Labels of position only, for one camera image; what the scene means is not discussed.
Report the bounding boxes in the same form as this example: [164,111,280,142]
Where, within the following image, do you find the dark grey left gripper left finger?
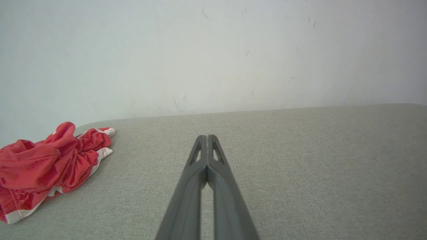
[155,135,208,240]

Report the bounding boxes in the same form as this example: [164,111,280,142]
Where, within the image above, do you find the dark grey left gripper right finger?
[207,134,260,240]

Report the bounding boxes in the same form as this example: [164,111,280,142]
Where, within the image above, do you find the grey fabric sofa cushion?
[0,103,427,240]

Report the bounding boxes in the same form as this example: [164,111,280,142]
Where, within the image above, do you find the red shorts with white trim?
[0,122,116,224]

